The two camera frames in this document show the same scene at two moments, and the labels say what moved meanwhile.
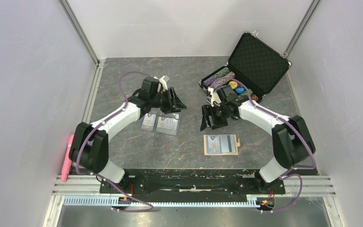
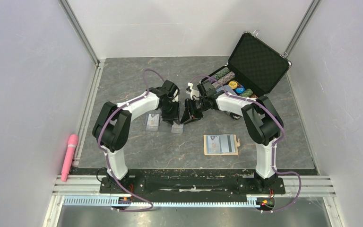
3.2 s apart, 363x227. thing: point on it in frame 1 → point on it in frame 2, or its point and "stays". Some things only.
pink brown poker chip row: x=219 y=81 stays
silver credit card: x=213 y=144 stays
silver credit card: x=228 y=143 stays
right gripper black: x=208 y=110 → x=189 y=105
